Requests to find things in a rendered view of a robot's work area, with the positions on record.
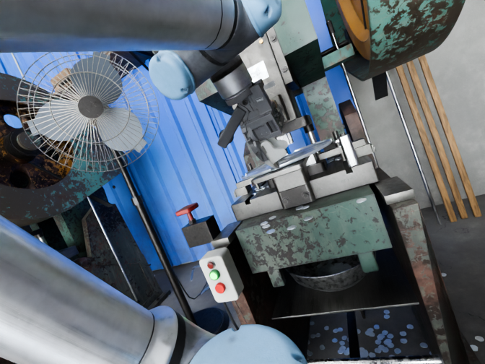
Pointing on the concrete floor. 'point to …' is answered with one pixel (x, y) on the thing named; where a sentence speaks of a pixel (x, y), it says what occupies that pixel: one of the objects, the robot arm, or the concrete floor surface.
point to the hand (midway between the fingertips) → (273, 165)
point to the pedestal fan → (79, 112)
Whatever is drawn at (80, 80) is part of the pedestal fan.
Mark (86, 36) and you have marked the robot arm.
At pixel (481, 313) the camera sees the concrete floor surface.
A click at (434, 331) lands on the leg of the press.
